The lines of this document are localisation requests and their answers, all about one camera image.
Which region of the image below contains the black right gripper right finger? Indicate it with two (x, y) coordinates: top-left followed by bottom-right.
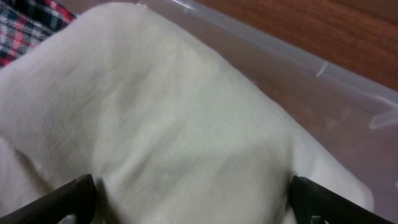
(289, 175), (393, 224)

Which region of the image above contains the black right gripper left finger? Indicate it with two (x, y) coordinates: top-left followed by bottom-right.
(1, 174), (96, 224)

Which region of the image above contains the cream cloth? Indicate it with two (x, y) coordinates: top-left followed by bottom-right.
(1, 2), (373, 223)

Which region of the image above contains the plaid flannel cloth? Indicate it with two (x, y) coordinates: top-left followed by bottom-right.
(1, 0), (76, 68)

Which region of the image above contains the clear plastic storage box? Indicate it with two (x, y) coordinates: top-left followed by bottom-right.
(144, 0), (397, 222)

